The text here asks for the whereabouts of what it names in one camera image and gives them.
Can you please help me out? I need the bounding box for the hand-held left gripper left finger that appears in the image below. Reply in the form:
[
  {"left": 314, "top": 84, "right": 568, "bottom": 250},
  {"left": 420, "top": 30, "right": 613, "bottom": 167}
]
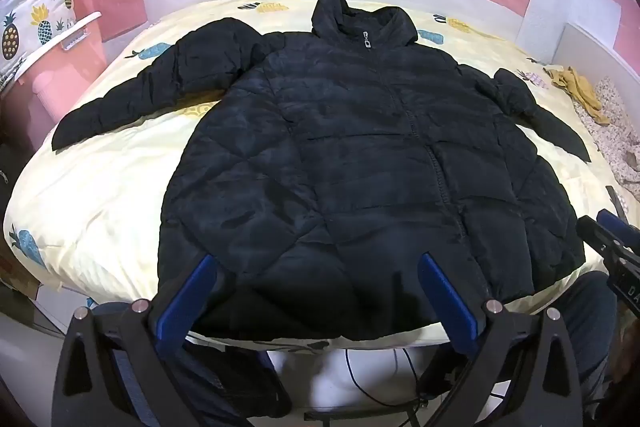
[{"left": 52, "top": 253, "right": 219, "bottom": 427}]

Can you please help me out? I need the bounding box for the pink plastic storage box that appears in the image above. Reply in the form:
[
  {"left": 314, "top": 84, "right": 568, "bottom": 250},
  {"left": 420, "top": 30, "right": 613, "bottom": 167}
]
[{"left": 0, "top": 11, "right": 108, "bottom": 150}]

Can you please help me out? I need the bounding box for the white bed side board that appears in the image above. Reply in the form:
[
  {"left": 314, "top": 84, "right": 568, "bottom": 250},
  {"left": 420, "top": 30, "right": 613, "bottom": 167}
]
[{"left": 552, "top": 23, "right": 640, "bottom": 108}]

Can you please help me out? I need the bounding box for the black puffer jacket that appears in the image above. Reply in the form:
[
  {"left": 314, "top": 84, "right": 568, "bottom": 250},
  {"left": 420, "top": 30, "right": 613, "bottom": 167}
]
[{"left": 51, "top": 0, "right": 591, "bottom": 342}]

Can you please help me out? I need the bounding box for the yellow pineapple print bed sheet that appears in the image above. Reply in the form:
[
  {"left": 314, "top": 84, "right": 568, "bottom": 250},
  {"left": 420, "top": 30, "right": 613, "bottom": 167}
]
[{"left": 2, "top": 0, "right": 626, "bottom": 354}]

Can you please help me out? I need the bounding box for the black cable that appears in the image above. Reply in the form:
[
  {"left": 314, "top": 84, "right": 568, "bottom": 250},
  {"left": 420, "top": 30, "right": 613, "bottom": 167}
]
[{"left": 344, "top": 346, "right": 426, "bottom": 427}]

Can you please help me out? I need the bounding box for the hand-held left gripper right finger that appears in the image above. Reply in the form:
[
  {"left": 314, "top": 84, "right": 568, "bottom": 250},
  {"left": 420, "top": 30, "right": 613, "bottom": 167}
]
[{"left": 419, "top": 252, "right": 586, "bottom": 427}]

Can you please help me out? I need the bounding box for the person's right leg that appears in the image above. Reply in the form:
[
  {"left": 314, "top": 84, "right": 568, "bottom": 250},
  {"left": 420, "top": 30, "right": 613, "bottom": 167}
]
[{"left": 547, "top": 271, "right": 623, "bottom": 400}]

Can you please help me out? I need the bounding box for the mustard yellow cloth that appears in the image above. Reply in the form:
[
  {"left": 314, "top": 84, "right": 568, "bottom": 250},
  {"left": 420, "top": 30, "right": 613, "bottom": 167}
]
[{"left": 544, "top": 64, "right": 612, "bottom": 126}]

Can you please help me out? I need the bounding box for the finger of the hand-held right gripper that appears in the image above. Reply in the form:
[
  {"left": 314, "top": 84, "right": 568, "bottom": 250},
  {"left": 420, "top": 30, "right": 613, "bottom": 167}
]
[
  {"left": 597, "top": 209, "right": 640, "bottom": 253},
  {"left": 577, "top": 216, "right": 623, "bottom": 260}
]

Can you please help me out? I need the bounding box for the person's left leg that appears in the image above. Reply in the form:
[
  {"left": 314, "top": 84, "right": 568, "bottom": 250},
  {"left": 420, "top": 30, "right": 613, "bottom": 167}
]
[{"left": 95, "top": 302, "right": 293, "bottom": 427}]

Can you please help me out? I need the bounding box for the cardboard box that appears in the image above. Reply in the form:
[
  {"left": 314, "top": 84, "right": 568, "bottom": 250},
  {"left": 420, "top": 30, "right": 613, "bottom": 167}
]
[{"left": 0, "top": 251, "right": 66, "bottom": 304}]

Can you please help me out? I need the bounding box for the person's leg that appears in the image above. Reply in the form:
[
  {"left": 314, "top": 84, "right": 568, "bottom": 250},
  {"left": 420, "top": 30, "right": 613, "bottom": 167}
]
[
  {"left": 95, "top": 302, "right": 293, "bottom": 427},
  {"left": 547, "top": 271, "right": 623, "bottom": 400}
]

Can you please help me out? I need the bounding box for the dark strap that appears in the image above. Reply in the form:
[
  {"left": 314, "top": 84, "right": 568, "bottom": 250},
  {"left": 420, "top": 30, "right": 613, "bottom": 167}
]
[{"left": 605, "top": 185, "right": 629, "bottom": 221}]

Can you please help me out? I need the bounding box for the floral patterned cloth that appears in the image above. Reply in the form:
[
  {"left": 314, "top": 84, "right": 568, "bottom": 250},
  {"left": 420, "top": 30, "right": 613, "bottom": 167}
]
[{"left": 575, "top": 77, "right": 640, "bottom": 200}]

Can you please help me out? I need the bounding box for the white pineapple print quilt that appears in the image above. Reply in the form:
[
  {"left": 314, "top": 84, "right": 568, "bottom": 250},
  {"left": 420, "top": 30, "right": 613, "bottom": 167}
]
[{"left": 0, "top": 0, "right": 77, "bottom": 82}]

